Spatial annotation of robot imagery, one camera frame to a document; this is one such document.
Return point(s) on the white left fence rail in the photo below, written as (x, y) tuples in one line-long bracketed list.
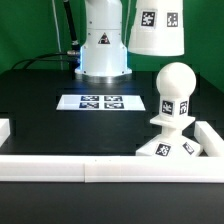
[(4, 130)]

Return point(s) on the white lamp base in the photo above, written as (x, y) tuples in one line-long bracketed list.
[(170, 142)]

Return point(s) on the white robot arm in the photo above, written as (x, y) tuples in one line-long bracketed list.
[(103, 56)]

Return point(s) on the white right fence rail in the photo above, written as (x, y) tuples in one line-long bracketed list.
[(209, 139)]

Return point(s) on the white lamp shade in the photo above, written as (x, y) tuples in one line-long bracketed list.
[(158, 28)]

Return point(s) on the white fence rail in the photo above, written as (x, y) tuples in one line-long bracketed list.
[(209, 139), (110, 169), (4, 130)]

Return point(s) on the white lamp bulb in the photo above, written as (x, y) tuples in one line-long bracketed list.
[(175, 83)]

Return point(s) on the white front fence rail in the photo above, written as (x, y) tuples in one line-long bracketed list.
[(110, 169)]

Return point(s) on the white marker sheet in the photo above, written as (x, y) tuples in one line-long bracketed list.
[(101, 102)]

